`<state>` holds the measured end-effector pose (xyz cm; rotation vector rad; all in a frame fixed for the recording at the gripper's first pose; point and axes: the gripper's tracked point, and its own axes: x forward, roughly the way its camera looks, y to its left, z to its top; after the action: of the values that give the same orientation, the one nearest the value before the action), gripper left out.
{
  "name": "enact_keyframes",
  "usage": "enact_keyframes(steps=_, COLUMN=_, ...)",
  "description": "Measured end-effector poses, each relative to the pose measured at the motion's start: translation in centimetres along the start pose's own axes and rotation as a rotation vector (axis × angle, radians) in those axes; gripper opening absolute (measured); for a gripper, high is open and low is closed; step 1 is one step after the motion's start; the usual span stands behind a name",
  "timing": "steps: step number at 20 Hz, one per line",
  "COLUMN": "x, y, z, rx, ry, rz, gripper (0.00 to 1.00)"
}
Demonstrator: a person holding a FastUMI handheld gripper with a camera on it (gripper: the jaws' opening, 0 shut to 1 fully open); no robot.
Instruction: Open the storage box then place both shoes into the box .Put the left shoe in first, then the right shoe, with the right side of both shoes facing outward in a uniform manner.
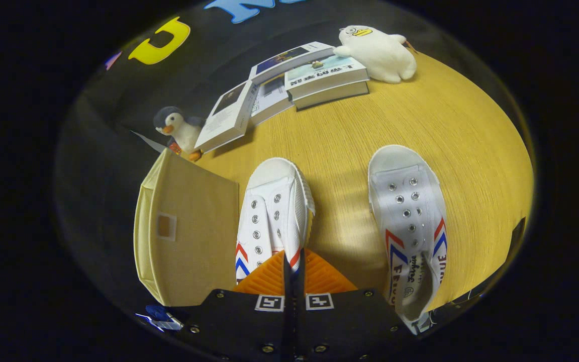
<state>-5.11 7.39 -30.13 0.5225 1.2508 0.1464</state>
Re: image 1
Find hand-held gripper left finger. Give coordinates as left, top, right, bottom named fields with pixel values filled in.
left=184, top=249, right=293, bottom=362

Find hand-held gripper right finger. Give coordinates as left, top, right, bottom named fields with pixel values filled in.
left=295, top=249, right=411, bottom=362

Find beige fabric storage box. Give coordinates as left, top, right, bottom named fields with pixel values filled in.
left=134, top=149, right=240, bottom=307

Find white canvas shoe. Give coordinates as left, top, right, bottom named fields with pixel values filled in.
left=368, top=145, right=447, bottom=335
left=236, top=157, right=315, bottom=283

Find penguin plush toy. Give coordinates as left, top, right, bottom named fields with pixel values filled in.
left=154, top=107, right=205, bottom=162

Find white book with portrait cover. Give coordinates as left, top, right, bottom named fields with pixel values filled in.
left=194, top=80, right=260, bottom=153

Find thin white booklet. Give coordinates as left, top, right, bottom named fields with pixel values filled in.
left=249, top=75, right=294, bottom=126

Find book with dark blue picture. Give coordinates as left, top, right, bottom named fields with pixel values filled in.
left=248, top=42, right=335, bottom=85

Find white duck plush toy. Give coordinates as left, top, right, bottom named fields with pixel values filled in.
left=333, top=25, right=417, bottom=84

